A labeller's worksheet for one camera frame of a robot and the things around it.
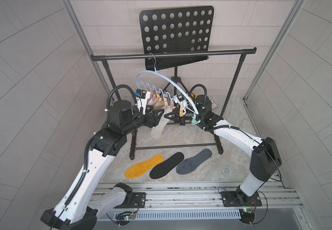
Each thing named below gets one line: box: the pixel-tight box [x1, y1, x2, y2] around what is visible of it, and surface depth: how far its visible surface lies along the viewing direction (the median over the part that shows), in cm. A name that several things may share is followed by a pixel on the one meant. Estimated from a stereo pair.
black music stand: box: [139, 5, 214, 101], surface depth 70 cm
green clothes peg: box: [191, 112, 202, 126], surface depth 56 cm
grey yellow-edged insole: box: [150, 105, 173, 138], surface depth 71 cm
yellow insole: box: [124, 153, 164, 179], surface depth 84 cm
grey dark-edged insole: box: [176, 148, 213, 175], surface depth 85 cm
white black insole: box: [149, 151, 185, 180], surface depth 84 cm
